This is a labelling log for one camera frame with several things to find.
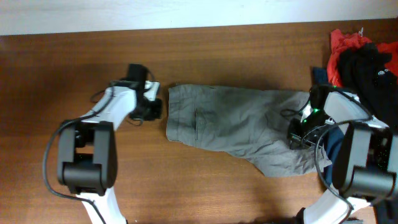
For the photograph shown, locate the grey shorts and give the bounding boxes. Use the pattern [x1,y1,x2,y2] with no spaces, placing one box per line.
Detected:
[166,85,331,177]

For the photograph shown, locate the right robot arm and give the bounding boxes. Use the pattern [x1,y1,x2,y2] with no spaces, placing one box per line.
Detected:
[281,84,397,223]

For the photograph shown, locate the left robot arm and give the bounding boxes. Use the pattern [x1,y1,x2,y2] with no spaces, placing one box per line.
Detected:
[55,63,162,223]

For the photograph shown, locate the blue denim garment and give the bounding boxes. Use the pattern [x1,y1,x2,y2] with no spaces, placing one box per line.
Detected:
[312,67,374,207]

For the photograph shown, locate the black garment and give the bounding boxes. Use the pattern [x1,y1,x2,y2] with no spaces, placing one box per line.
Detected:
[337,42,398,224]

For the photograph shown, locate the red garment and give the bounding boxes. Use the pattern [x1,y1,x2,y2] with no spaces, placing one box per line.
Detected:
[326,29,397,87]

